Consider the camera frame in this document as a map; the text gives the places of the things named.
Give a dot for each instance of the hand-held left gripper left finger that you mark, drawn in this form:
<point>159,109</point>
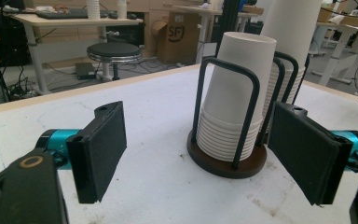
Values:
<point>99,155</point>

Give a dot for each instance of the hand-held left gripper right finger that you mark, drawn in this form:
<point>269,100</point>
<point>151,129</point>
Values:
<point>301,149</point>

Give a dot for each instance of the short stack of white cups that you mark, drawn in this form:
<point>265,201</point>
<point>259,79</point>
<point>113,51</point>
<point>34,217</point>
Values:
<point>239,77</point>

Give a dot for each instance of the tall stack of white cups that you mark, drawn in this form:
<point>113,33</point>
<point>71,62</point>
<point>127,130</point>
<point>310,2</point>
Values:
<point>292,25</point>

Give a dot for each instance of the round black stool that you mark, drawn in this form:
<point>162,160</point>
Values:
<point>113,49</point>

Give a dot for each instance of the white desk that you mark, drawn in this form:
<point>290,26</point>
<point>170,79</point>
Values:
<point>338,46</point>

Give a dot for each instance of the brown cardboard box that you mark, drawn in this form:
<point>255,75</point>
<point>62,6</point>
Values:
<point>177,37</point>

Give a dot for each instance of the black computer mouse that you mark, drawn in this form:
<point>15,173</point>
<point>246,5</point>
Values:
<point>132,16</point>

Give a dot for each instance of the black keyboard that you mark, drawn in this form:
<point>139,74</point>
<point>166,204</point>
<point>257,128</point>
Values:
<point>62,14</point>

